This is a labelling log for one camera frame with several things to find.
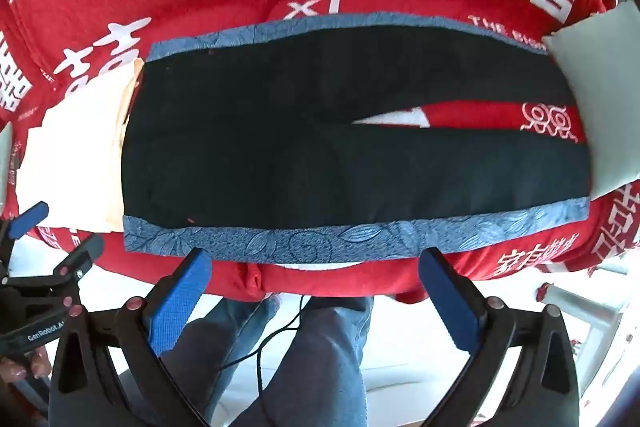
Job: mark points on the black pants with blue trim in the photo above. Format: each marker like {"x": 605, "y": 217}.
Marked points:
{"x": 300, "y": 157}

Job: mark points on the person's left hand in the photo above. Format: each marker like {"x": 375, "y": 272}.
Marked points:
{"x": 25, "y": 366}

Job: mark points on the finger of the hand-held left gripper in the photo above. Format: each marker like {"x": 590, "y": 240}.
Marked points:
{"x": 77, "y": 261}
{"x": 29, "y": 218}

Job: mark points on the cream cloth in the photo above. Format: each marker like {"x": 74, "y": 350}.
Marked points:
{"x": 75, "y": 147}

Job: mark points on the white rack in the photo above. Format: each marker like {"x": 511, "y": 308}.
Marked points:
{"x": 600, "y": 322}

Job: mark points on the pale green folded cloth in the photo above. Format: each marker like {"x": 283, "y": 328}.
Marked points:
{"x": 605, "y": 107}

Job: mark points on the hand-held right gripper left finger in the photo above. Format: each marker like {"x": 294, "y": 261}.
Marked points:
{"x": 179, "y": 302}

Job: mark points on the person's left leg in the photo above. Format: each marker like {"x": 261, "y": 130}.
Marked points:
{"x": 230, "y": 337}

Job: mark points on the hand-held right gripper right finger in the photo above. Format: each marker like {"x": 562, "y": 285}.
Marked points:
{"x": 450, "y": 302}

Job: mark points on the person's leg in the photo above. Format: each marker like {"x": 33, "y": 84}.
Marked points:
{"x": 230, "y": 337}
{"x": 320, "y": 357}

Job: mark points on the person's right leg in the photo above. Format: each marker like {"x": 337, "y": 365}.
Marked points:
{"x": 320, "y": 357}

